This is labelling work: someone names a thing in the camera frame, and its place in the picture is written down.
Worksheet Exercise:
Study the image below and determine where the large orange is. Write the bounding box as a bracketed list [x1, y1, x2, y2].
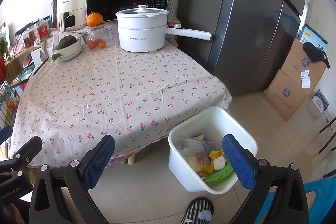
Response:
[86, 8, 103, 27]

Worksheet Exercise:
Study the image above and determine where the white air fryer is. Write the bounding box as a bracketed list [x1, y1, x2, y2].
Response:
[56, 0, 88, 31]

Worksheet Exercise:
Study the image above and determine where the white bowl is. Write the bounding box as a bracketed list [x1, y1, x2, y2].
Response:
[52, 39, 83, 62]

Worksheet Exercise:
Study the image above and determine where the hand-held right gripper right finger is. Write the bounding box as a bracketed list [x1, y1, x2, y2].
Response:
[222, 134, 309, 224]

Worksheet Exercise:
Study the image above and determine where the black wire rack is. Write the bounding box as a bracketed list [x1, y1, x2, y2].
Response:
[0, 38, 29, 132]

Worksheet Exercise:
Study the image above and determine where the cherry print tablecloth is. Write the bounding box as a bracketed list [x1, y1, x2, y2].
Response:
[10, 21, 233, 169]

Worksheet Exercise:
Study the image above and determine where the small blue white packet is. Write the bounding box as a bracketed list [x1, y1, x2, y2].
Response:
[312, 90, 330, 113]

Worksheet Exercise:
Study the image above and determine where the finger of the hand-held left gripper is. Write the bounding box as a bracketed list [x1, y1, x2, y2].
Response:
[0, 135, 43, 180]
[0, 126, 13, 144]

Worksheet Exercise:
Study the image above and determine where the striped slipper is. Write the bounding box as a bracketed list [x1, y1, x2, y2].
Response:
[181, 197, 214, 224]

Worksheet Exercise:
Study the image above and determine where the black cap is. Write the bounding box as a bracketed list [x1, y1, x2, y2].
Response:
[303, 42, 330, 69]

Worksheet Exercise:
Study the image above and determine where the dark green pumpkin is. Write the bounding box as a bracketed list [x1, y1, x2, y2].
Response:
[58, 35, 78, 50]

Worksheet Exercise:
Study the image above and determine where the white electric cooking pot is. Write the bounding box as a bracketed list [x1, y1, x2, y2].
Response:
[116, 5, 213, 53]

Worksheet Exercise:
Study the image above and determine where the peach printed wrapper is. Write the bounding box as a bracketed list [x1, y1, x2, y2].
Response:
[186, 155, 212, 177]

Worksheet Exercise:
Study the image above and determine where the white plastic bin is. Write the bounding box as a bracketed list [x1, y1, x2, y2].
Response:
[168, 105, 258, 193]

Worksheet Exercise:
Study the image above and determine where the black pen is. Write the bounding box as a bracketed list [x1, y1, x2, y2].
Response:
[33, 57, 49, 75]

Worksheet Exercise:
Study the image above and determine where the yellow wrapper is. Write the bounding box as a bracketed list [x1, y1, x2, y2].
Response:
[202, 150, 225, 173]

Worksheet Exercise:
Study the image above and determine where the red label glass jar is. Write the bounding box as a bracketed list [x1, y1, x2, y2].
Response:
[34, 21, 49, 42]

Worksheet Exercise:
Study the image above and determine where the green snack bag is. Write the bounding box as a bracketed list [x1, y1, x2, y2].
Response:
[204, 162, 234, 183]

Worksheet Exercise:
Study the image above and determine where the glass jar with tomatoes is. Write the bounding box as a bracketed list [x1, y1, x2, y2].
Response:
[87, 26, 113, 49]

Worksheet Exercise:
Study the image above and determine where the grey refrigerator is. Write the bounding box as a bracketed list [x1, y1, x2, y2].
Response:
[181, 0, 307, 95]

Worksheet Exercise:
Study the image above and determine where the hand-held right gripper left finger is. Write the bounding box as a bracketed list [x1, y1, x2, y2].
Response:
[29, 134, 116, 224]

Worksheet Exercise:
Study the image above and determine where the cardboard box with label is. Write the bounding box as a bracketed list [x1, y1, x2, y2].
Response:
[281, 38, 326, 96]

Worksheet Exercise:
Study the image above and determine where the white tissue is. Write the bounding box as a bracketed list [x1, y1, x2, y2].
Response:
[212, 156, 226, 171]

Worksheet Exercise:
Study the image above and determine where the blue plastic stool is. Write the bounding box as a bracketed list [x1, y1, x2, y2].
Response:
[255, 177, 336, 224]

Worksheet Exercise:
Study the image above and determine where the large blue white carton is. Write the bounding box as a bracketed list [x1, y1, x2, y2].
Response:
[298, 24, 328, 52]

